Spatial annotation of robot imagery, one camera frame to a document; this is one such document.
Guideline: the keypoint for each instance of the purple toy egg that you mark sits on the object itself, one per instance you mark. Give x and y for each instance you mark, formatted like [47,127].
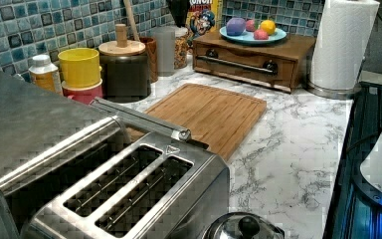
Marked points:
[235,26]

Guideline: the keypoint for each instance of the stainless steel slot toaster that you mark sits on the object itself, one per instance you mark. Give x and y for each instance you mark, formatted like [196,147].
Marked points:
[157,188]

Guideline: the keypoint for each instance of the frosted grey tumbler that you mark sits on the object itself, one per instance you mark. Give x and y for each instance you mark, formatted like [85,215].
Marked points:
[165,40]

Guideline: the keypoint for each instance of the red toy strawberry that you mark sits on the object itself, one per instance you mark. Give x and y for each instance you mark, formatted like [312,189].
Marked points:
[261,35]

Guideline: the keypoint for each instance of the red mug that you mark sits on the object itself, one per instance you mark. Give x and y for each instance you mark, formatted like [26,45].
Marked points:
[83,95]

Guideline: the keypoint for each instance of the white cap juice bottle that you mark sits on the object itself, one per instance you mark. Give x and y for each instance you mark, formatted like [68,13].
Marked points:
[45,74]

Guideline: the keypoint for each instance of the pink toy fruit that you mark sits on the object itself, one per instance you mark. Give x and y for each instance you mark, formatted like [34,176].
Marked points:
[251,26]

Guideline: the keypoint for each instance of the brown wooden utensil holder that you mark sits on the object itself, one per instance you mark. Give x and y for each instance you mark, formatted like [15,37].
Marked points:
[151,50]

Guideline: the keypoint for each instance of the bamboo cutting board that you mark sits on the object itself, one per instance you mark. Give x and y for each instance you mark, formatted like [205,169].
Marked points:
[220,118]

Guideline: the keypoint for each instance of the yellow cereal box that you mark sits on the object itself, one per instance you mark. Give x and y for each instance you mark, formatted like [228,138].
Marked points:
[203,17]

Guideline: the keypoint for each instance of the stainless steel toaster oven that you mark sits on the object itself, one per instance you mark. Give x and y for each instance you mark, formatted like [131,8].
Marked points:
[47,144]

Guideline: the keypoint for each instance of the yellow toy lemon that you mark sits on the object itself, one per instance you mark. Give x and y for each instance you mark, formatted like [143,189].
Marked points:
[269,26]

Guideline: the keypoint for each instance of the wooden drawer box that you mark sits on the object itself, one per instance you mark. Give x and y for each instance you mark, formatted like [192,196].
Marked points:
[282,65]

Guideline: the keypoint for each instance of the yellow mug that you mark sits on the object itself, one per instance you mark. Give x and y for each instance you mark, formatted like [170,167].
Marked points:
[80,67]

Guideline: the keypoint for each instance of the light blue plate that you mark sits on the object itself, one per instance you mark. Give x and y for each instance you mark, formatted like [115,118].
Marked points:
[247,38]

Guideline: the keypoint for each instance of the dark canister with wooden lid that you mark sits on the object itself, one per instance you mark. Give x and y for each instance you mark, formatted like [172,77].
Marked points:
[124,68]

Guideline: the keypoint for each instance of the clear cereal jar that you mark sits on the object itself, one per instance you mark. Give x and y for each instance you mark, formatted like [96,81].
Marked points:
[181,47]

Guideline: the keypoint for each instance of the wooden spoon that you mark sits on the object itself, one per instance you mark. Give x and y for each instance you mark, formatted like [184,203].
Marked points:
[129,13]

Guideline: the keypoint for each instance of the shiny steel kettle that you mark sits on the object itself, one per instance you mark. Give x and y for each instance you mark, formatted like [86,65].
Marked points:
[243,225]

